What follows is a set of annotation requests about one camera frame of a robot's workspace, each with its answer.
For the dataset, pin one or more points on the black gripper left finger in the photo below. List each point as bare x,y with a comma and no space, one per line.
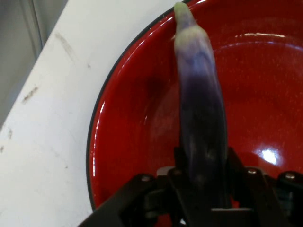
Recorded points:
161,201

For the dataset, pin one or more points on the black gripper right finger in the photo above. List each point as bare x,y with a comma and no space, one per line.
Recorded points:
265,201

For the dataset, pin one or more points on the purple toy eggplant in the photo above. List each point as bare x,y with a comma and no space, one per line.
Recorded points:
201,106

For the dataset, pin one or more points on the red plate with black rim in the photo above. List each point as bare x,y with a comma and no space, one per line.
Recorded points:
142,106

